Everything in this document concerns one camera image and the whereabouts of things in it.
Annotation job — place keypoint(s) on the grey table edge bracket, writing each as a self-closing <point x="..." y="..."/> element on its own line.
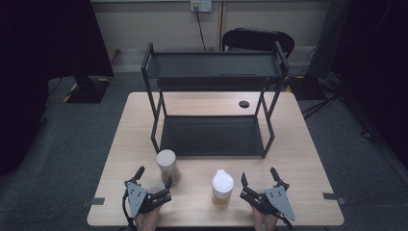
<point x="333" y="196"/>
<point x="94" y="201"/>

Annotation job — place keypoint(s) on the black metal two-tier shelf rack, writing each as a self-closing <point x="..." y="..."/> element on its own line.
<point x="211" y="67"/>

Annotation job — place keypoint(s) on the person's right hand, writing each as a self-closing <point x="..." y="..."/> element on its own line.
<point x="264" y="221"/>

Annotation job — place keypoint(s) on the black curtain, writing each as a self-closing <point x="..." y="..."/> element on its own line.
<point x="378" y="64"/>
<point x="38" y="64"/>

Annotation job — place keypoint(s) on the white-lidded plastic cup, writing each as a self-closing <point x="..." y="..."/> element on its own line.
<point x="222" y="187"/>

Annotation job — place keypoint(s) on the white wall socket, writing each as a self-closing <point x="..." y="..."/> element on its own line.
<point x="201" y="5"/>

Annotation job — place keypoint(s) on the person's left hand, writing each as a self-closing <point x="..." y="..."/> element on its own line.
<point x="149" y="220"/>

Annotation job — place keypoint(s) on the black stand base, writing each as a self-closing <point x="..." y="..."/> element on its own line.
<point x="88" y="89"/>

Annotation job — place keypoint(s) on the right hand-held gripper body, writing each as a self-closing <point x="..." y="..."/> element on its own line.
<point x="277" y="199"/>

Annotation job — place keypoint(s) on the black chair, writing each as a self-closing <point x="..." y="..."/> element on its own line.
<point x="256" y="38"/>

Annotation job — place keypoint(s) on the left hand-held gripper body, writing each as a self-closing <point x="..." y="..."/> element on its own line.
<point x="137" y="197"/>

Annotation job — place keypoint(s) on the glass jar with beige lid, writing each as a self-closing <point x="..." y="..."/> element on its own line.
<point x="167" y="163"/>

